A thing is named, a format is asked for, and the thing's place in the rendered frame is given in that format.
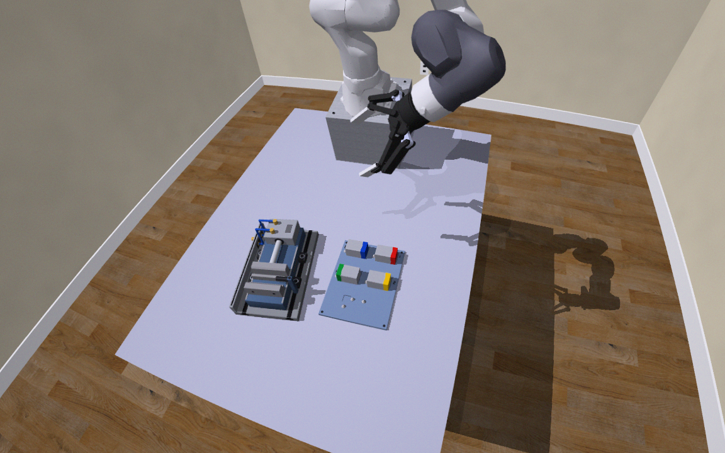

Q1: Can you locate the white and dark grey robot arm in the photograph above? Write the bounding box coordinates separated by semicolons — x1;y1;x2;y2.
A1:
309;0;506;122

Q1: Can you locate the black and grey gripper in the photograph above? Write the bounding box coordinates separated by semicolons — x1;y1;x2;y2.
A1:
351;89;430;177

